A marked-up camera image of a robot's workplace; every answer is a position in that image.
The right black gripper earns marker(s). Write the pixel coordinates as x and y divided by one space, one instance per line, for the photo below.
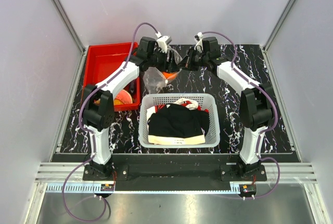
187 62

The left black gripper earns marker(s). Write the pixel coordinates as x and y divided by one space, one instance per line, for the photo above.
167 66

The orange fake fruit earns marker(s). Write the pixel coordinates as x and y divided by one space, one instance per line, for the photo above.
170 76

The clear zip top bag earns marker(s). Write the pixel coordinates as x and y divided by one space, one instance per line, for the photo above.
154 80

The red watermelon slice toy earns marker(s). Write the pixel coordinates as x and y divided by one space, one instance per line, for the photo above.
125 97

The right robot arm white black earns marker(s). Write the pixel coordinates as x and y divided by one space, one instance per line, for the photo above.
257 110

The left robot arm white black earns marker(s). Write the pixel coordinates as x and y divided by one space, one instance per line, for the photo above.
97 111

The purple fake eggplant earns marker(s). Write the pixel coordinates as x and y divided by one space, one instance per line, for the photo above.
133 88

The red white cloth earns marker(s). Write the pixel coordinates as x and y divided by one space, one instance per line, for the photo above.
185 102

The white perforated plastic basket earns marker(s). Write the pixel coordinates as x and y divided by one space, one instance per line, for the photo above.
205 101

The black cloth in basket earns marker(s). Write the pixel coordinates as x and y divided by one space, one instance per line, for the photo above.
177 121

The red plastic bin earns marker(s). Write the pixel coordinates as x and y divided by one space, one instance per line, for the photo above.
102 61

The beige cloth with label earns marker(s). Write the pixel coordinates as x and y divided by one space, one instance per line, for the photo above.
161 140

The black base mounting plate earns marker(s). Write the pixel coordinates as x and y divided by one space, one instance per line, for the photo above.
173 172

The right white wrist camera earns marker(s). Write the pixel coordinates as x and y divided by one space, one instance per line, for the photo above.
198 46

